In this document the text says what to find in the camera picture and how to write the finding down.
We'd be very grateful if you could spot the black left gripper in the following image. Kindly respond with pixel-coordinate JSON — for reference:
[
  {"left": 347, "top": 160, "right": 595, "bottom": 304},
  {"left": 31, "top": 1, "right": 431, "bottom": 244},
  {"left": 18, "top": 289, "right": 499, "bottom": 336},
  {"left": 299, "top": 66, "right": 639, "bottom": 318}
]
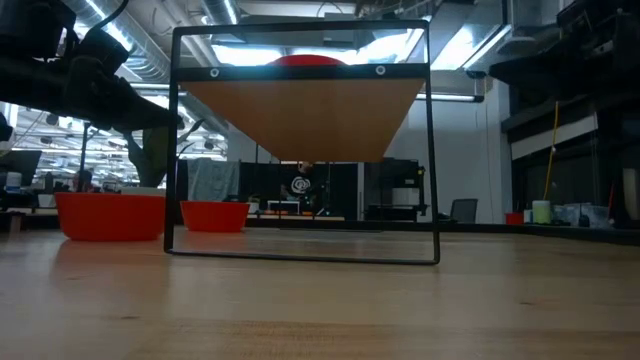
[{"left": 62, "top": 53, "right": 184, "bottom": 134}]

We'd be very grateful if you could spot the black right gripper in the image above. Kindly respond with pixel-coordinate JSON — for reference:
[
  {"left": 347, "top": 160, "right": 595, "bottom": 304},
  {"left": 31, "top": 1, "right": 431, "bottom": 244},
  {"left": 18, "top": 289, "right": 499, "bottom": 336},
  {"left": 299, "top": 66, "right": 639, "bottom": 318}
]
[{"left": 488, "top": 27, "right": 621, "bottom": 100}]

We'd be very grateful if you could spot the red plastic mini bowl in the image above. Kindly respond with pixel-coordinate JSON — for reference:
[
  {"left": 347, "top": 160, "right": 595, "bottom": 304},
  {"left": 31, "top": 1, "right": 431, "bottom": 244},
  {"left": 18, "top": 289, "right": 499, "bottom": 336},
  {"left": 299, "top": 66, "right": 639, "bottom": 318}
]
[
  {"left": 268, "top": 53, "right": 347, "bottom": 68},
  {"left": 179, "top": 200, "right": 251, "bottom": 234},
  {"left": 53, "top": 191, "right": 167, "bottom": 243}
]

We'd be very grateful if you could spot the white ceiling box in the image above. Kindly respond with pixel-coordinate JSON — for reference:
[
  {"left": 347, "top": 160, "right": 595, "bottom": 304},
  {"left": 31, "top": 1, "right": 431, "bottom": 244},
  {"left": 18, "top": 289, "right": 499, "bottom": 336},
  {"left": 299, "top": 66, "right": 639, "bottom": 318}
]
[{"left": 509, "top": 0, "right": 566, "bottom": 26}]

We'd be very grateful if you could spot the slanted ceiling light panel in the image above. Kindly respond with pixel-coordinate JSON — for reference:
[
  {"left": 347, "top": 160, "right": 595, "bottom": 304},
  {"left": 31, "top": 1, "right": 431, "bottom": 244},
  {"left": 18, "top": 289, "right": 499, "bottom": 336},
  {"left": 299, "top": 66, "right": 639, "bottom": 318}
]
[{"left": 430, "top": 23, "right": 512, "bottom": 71}]

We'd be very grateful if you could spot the narrow ceiling light strip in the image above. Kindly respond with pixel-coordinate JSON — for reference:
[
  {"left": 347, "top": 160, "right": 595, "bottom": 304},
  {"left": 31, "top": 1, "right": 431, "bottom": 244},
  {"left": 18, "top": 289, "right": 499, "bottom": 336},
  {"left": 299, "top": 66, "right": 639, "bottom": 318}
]
[{"left": 415, "top": 92, "right": 485, "bottom": 104}]

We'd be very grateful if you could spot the grey cloth cover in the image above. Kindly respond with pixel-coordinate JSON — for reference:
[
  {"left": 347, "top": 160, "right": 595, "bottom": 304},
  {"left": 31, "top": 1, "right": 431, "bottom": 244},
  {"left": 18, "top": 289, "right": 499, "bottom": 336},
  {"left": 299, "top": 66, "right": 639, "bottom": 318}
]
[{"left": 187, "top": 158, "right": 241, "bottom": 203}]

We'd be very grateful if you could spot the person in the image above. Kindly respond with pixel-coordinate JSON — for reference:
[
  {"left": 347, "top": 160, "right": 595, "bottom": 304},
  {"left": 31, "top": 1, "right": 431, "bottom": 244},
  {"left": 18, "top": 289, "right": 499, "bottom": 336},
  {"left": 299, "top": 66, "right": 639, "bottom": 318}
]
[
  {"left": 280, "top": 160, "right": 317, "bottom": 212},
  {"left": 73, "top": 169, "right": 97, "bottom": 194}
]

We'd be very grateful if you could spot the wide ceiling light panel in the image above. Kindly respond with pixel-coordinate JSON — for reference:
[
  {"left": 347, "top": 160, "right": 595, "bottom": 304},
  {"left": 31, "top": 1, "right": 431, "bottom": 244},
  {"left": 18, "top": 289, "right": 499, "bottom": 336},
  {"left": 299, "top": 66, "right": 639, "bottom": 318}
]
[{"left": 212, "top": 28, "right": 426, "bottom": 67}]

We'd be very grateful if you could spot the black partition cabinet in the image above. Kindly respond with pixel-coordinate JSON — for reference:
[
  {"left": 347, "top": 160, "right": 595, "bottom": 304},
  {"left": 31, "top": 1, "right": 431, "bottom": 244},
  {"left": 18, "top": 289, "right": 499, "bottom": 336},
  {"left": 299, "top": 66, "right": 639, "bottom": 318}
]
[{"left": 238, "top": 161, "right": 359, "bottom": 221}]

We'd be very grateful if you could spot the pale green cup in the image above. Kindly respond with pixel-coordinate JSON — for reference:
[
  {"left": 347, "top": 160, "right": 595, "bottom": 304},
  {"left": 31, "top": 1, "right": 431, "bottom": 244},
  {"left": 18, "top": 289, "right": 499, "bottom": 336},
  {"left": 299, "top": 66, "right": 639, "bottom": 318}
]
[{"left": 531, "top": 199, "right": 552, "bottom": 226}]

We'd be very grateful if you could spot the grey ceiling pipe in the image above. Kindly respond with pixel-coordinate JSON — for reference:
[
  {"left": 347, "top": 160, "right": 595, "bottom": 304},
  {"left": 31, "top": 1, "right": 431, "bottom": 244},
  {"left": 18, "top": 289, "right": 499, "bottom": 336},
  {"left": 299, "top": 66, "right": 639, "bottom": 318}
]
[{"left": 202, "top": 0, "right": 241, "bottom": 26}]

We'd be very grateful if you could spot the dark computer monitor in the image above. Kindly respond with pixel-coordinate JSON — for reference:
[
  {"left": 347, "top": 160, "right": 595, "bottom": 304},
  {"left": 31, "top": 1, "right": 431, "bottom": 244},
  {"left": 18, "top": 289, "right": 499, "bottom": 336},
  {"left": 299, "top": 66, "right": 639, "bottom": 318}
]
[{"left": 0, "top": 149, "right": 42, "bottom": 187}]

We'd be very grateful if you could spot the clear plastic container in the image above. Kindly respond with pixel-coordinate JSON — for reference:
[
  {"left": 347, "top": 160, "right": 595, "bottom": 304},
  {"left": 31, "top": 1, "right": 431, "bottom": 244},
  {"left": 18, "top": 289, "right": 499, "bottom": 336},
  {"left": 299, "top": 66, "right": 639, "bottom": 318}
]
[{"left": 552, "top": 203, "right": 612, "bottom": 229}]

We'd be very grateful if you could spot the dark office chair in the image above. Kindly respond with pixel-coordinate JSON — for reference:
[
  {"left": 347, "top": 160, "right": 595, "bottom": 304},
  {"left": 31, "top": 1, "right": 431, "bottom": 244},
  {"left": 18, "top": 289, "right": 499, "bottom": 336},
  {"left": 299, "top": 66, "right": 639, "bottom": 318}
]
[{"left": 448, "top": 197, "right": 479, "bottom": 224}]

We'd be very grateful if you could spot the white framed box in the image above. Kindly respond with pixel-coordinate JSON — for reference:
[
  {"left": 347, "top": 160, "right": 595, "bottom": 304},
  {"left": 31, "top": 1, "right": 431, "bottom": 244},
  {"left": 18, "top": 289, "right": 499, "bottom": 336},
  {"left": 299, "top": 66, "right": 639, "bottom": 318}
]
[{"left": 266, "top": 199, "right": 300, "bottom": 216}]

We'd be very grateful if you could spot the black-framed wooden shelf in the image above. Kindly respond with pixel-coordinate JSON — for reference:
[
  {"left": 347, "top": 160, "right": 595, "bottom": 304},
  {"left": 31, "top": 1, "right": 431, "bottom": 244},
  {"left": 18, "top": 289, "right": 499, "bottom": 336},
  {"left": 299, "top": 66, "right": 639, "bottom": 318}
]
[{"left": 163, "top": 18, "right": 442, "bottom": 266}]

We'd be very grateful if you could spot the black equipment rack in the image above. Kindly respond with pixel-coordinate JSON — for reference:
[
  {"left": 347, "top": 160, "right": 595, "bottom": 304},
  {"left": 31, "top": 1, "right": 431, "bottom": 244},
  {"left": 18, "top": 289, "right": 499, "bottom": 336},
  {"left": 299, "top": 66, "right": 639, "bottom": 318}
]
[{"left": 363, "top": 157, "right": 426, "bottom": 222}]

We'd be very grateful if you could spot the silver ventilation duct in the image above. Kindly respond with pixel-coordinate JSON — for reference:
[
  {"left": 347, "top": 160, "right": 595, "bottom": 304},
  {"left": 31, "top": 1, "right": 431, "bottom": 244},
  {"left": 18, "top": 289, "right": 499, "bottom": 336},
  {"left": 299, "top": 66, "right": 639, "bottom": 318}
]
[{"left": 62, "top": 0, "right": 174, "bottom": 84}]

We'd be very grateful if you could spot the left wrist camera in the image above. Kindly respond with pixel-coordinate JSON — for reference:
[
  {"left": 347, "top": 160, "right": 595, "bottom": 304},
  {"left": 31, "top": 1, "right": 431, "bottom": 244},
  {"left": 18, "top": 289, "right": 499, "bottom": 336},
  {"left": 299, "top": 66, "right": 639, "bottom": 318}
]
[{"left": 74, "top": 27, "right": 132, "bottom": 76}]

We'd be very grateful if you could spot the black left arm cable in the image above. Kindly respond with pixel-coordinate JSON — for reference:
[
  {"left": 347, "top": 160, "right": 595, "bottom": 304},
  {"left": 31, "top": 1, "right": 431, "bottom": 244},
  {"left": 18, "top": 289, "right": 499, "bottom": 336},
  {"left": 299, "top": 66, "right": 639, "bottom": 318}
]
[{"left": 87, "top": 0, "right": 131, "bottom": 34}]

